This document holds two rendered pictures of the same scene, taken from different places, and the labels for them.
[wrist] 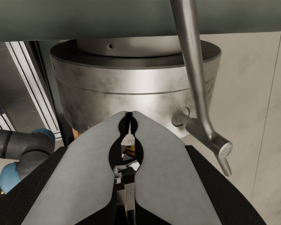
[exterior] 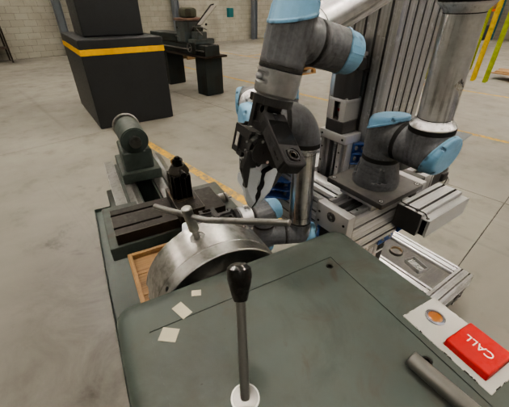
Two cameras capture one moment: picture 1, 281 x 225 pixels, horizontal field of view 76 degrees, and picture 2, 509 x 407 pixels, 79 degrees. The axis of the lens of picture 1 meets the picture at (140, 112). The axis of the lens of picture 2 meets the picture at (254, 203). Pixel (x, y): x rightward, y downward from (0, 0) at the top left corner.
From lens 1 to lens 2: 0.52 m
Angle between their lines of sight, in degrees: 43
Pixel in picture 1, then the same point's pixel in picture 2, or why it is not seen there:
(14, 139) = (282, 236)
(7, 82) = not seen: hidden behind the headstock
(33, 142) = (270, 236)
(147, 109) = (223, 234)
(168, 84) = (218, 247)
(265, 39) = not seen: outside the picture
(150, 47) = not seen: hidden behind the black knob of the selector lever
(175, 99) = (208, 242)
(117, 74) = (248, 246)
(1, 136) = (291, 236)
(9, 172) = (278, 211)
